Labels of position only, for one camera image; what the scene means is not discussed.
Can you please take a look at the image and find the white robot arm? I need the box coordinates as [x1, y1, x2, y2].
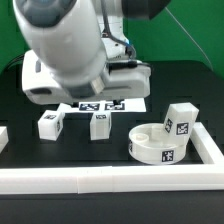
[13, 0, 171, 105]

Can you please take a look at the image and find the white right fence bar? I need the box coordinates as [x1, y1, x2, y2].
[190, 122, 224, 165]

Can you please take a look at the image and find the white fence bar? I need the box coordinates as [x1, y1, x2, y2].
[190, 122, 224, 165]
[0, 165, 224, 195]

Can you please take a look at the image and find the white front fence bar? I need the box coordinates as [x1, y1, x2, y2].
[0, 165, 224, 195]

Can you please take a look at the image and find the white round stool seat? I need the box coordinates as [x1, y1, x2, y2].
[128, 123, 186, 165]

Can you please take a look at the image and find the white left fence piece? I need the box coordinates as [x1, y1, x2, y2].
[0, 126, 8, 153]

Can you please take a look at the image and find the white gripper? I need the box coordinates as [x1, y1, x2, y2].
[22, 51, 151, 105]

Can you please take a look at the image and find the white sheet with tags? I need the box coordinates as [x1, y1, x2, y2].
[57, 98, 146, 113]

